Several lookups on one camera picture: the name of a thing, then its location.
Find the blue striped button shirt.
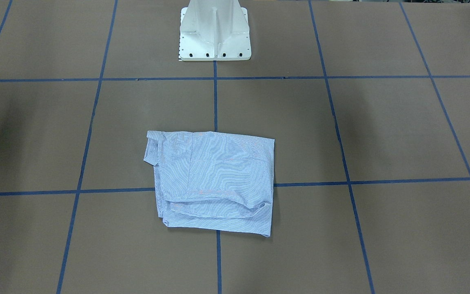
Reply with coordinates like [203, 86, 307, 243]
[144, 131, 275, 238]

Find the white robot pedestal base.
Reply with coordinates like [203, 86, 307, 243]
[178, 0, 252, 61]

